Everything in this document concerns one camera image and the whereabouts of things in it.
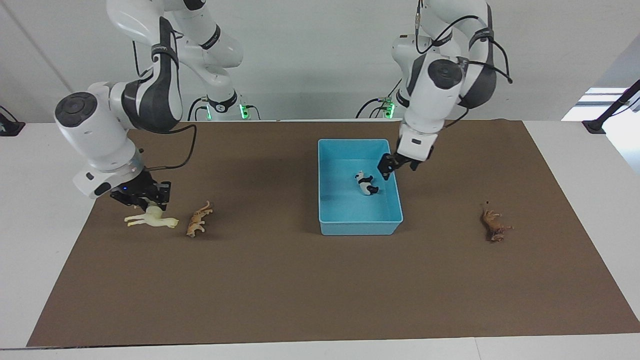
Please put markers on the black white panda toy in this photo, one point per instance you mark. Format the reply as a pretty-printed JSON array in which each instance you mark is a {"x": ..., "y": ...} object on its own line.
[{"x": 367, "y": 185}]

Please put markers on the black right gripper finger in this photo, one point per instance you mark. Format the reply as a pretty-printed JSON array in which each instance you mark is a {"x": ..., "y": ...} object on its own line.
[
  {"x": 162, "y": 195},
  {"x": 140, "y": 202}
]

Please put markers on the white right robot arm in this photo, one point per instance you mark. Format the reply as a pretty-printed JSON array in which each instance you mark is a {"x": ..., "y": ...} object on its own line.
[{"x": 100, "y": 130}]

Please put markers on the black camera stand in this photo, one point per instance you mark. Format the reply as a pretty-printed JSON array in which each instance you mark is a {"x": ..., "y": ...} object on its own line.
[
  {"x": 10, "y": 127},
  {"x": 610, "y": 110}
]

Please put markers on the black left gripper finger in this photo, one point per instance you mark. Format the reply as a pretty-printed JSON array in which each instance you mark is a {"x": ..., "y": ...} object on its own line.
[
  {"x": 414, "y": 165},
  {"x": 385, "y": 167}
]

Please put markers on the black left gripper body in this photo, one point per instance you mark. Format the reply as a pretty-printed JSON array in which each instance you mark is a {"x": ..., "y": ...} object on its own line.
[{"x": 404, "y": 161}]

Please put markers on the cream llama toy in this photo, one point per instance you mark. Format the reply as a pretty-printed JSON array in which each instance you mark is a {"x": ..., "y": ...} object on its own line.
[{"x": 152, "y": 219}]

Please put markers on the brown lion toy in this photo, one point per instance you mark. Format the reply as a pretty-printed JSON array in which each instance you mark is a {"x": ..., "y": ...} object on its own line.
[{"x": 494, "y": 225}]

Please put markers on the light blue storage box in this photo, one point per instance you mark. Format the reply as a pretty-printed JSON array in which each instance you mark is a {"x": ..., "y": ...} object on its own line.
[{"x": 357, "y": 210}]

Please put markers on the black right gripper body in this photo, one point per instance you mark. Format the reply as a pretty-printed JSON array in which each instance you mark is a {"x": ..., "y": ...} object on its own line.
[{"x": 135, "y": 190}]

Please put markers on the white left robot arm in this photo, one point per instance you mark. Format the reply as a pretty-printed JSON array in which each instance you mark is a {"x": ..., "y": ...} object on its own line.
[{"x": 435, "y": 90}]

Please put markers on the brown table mat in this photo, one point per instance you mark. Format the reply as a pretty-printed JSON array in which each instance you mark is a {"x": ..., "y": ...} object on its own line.
[{"x": 300, "y": 290}]

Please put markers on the orange striped tiger toy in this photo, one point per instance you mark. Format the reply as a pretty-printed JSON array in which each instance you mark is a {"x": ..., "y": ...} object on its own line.
[{"x": 196, "y": 222}]

